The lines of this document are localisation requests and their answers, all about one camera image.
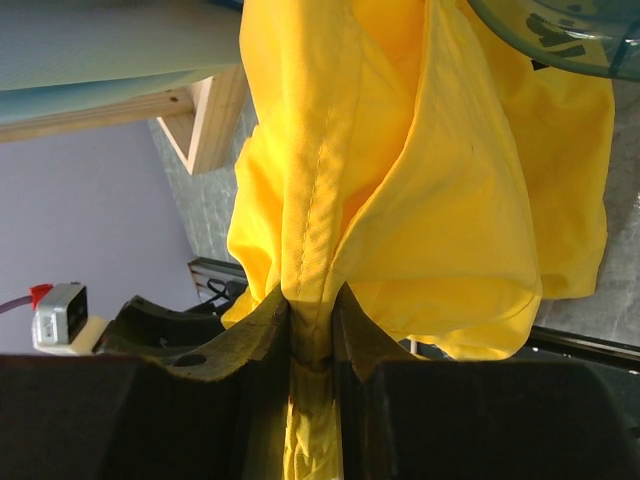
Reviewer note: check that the light blue shorts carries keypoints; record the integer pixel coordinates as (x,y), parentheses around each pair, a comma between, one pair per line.
(65,56)

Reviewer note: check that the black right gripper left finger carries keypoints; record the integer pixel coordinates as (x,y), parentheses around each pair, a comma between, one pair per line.
(216,412)

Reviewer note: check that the teal plastic tray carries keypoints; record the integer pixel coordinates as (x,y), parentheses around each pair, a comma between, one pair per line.
(594,38)

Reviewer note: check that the wooden clothes rack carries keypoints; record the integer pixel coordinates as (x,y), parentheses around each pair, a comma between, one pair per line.
(199,120)

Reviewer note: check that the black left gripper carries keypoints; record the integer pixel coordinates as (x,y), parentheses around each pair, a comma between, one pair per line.
(147,329)

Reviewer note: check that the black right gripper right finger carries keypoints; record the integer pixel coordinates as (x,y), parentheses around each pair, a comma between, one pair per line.
(403,415)

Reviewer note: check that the yellow shorts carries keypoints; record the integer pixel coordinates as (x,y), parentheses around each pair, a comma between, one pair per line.
(405,151)

